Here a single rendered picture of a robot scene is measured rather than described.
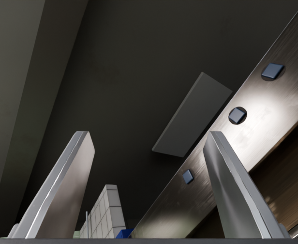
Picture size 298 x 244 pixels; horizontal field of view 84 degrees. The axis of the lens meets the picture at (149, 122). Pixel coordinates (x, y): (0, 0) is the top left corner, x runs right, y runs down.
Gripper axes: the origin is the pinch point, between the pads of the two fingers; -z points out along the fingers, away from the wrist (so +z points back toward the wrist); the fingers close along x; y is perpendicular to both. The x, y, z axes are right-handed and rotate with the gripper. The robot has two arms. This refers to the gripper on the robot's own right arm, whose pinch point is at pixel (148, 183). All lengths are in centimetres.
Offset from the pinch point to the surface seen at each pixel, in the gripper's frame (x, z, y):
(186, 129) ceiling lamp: -52, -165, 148
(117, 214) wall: 23, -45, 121
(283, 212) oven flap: -33, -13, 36
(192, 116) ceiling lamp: -58, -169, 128
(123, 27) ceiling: 22, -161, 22
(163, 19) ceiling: -14, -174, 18
